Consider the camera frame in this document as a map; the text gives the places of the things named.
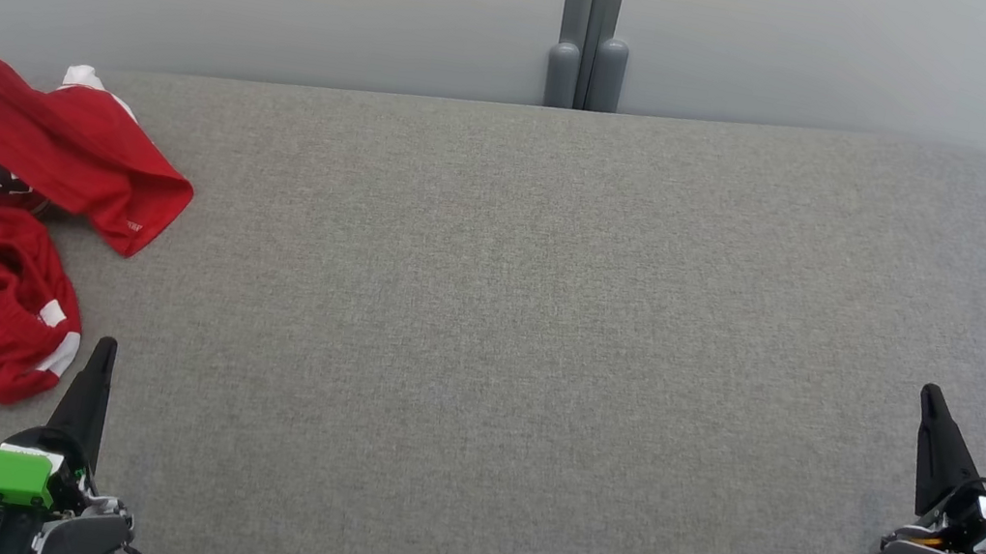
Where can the red shirt white sleeves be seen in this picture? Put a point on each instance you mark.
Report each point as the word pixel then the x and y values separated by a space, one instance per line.
pixel 73 146

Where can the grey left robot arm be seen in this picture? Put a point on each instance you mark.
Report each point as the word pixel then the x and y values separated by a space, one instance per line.
pixel 82 538

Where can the grey partition post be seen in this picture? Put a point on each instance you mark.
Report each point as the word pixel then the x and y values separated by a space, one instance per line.
pixel 564 63
pixel 607 69

